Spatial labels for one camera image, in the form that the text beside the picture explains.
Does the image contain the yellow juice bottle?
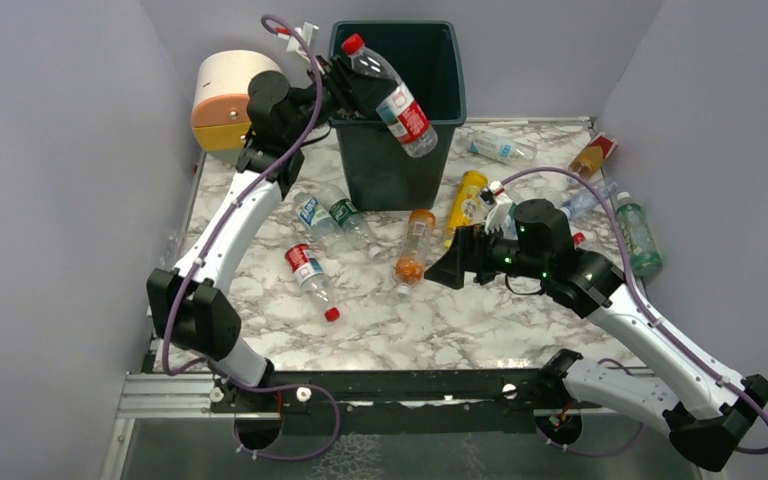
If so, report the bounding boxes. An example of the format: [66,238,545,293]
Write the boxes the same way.
[443,170,488,249]

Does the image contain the red cap bottle red label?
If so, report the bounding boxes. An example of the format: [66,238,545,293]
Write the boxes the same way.
[342,34,438,158]

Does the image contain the clear bottle orange label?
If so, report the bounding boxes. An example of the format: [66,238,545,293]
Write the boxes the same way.
[394,209,436,300]

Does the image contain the clear bottle blue white label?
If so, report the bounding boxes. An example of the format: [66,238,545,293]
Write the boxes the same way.
[293,192,341,246]

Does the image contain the clear bottle dark green label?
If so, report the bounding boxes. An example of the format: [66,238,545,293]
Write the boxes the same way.
[317,184,383,260]

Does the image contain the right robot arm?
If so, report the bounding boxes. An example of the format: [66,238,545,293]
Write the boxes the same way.
[424,199,768,472]

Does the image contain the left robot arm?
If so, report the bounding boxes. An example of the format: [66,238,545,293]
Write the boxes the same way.
[147,56,396,388]

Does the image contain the dark green plastic bin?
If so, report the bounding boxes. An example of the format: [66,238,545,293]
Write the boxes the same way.
[330,20,466,211]

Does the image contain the cream orange drawer box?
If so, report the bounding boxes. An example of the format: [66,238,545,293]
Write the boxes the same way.
[190,50,281,166]

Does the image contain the clear bottle light blue label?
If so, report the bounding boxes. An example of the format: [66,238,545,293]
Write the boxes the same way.
[467,130,536,165]

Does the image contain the crumpled clear bottle white cap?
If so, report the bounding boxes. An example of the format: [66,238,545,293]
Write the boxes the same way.
[560,181,617,221]

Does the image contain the amber tea bottle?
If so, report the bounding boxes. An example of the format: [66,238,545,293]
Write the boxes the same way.
[567,132,618,180]

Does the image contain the green tea bottle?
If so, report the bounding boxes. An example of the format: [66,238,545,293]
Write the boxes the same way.
[615,191,663,279]

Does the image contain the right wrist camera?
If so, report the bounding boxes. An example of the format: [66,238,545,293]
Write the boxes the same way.
[479,181,517,240]

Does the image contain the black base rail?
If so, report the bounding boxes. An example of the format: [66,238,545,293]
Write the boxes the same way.
[175,368,574,443]

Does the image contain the aluminium frame rail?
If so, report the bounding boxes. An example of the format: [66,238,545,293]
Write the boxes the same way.
[116,373,215,419]

